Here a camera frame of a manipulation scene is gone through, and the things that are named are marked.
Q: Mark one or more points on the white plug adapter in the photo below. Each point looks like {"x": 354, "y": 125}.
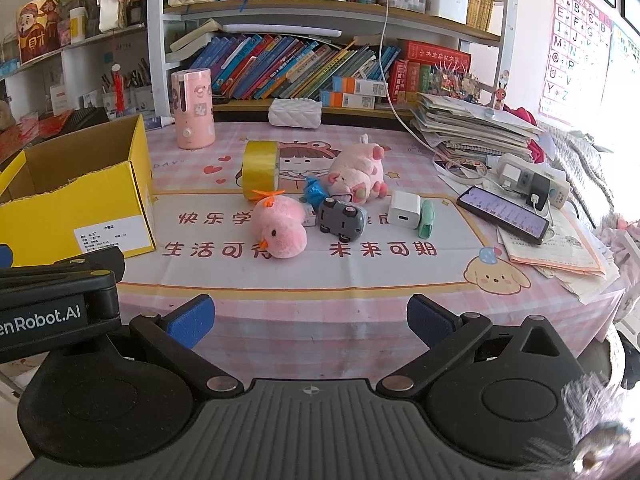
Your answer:
{"x": 511, "y": 175}

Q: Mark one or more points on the pink cylindrical humidifier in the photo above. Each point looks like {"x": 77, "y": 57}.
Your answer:
{"x": 192, "y": 110}

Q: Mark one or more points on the grey knitted blanket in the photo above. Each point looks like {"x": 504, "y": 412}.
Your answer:
{"x": 580, "y": 165}

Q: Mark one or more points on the black smartphone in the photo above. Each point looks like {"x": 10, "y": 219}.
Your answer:
{"x": 500, "y": 212}

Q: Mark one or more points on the red tassel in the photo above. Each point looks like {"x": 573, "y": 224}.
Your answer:
{"x": 116, "y": 85}

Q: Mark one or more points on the yellow tape roll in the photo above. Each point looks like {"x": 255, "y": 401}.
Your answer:
{"x": 260, "y": 170}

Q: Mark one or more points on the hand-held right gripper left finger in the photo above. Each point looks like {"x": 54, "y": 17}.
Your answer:
{"x": 192, "y": 319}

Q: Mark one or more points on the white staples box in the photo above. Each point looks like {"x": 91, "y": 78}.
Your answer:
{"x": 311, "y": 216}

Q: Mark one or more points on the pink pig plush toy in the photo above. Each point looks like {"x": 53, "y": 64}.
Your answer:
{"x": 357, "y": 165}

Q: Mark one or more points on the grey toy car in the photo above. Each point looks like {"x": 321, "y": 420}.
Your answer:
{"x": 342, "y": 217}

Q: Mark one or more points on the pink printed desk mat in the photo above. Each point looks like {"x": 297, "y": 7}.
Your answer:
{"x": 350, "y": 270}

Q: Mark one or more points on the small white shoulder bag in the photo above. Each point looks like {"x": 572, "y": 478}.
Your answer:
{"x": 112, "y": 5}

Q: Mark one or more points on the fortune god paper decoration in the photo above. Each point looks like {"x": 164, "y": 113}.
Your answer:
{"x": 40, "y": 30}

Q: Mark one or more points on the white cup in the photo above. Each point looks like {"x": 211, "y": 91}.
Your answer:
{"x": 78, "y": 25}

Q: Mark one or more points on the white charger cube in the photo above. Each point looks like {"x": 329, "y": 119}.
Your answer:
{"x": 404, "y": 208}

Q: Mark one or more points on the white quilted tissue box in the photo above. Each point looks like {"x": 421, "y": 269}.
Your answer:
{"x": 295, "y": 112}

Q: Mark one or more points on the orange and white carton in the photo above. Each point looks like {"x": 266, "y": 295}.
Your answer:
{"x": 347, "y": 100}
{"x": 360, "y": 86}

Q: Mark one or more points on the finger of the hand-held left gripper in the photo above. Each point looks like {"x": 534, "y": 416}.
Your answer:
{"x": 5, "y": 256}
{"x": 75, "y": 267}

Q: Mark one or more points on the pink chick plush toy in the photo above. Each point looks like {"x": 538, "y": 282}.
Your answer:
{"x": 280, "y": 230}

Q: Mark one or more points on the blue crinkled packet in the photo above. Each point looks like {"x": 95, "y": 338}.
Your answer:
{"x": 315, "y": 191}

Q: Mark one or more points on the alphabet wall poster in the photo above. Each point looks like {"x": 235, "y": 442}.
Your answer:
{"x": 575, "y": 50}

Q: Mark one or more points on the black plug adapter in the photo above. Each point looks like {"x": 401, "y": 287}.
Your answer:
{"x": 537, "y": 190}

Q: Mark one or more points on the row of colourful books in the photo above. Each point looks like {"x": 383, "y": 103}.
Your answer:
{"x": 290, "y": 67}

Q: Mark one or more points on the flat lying book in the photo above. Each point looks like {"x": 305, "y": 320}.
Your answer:
{"x": 195, "y": 35}

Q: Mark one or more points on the white bookshelf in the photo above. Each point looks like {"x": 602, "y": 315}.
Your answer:
{"x": 157, "y": 35}

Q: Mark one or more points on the white power strip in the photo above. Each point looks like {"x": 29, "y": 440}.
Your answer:
{"x": 560, "y": 187}

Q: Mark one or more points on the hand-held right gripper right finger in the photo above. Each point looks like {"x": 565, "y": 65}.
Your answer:
{"x": 429, "y": 317}

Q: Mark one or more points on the desk pencil holders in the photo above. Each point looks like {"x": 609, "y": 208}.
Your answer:
{"x": 132, "y": 92}

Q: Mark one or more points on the stack of notebooks and papers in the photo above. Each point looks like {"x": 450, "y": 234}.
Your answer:
{"x": 475, "y": 127}

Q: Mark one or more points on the yellow cardboard box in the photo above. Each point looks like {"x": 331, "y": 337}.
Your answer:
{"x": 50, "y": 230}

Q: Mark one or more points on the red thick books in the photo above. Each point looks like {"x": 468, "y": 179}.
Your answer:
{"x": 430, "y": 65}

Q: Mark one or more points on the loose worksheet papers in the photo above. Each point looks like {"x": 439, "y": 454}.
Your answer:
{"x": 570, "y": 250}

